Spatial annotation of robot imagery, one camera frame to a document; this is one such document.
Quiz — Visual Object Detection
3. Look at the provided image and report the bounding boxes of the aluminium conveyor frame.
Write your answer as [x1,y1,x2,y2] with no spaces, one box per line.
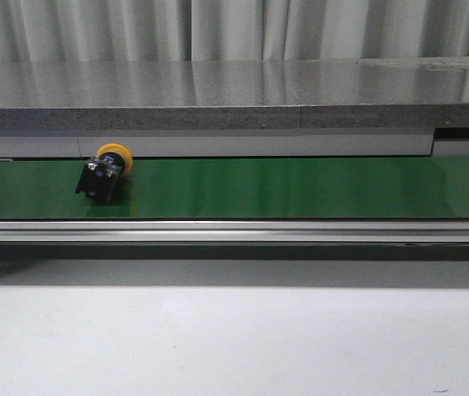
[0,217,469,288]

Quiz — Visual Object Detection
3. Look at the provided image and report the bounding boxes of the yellow black push button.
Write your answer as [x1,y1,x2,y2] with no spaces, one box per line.
[75,143,133,202]

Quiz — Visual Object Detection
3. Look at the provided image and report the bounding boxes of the white pleated curtain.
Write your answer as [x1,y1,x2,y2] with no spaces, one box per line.
[0,1,469,62]

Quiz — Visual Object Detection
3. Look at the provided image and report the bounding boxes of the green conveyor belt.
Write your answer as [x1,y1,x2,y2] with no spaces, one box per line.
[0,157,469,219]

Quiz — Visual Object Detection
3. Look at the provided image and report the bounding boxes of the dark grey stone counter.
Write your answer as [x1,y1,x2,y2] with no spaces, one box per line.
[0,55,469,160]

